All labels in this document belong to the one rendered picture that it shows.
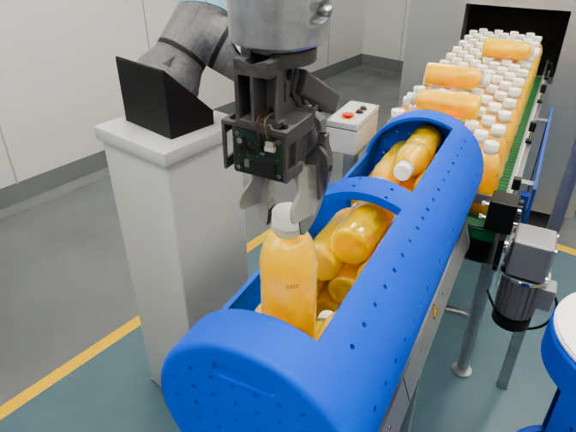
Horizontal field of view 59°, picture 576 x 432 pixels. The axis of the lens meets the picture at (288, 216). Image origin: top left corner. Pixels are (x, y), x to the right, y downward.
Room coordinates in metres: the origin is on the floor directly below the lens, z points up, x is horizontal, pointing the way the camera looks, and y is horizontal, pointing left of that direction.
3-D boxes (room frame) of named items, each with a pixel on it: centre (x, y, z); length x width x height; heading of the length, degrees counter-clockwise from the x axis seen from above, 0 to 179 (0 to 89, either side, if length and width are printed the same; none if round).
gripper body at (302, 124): (0.48, 0.01, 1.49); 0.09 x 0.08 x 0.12; 153
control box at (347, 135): (1.52, -0.21, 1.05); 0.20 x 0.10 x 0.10; 153
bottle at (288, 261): (0.50, 0.00, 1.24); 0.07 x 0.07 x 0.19
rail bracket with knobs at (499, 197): (1.16, -0.57, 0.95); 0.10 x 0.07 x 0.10; 63
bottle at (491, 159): (1.25, -0.55, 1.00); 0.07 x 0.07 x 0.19
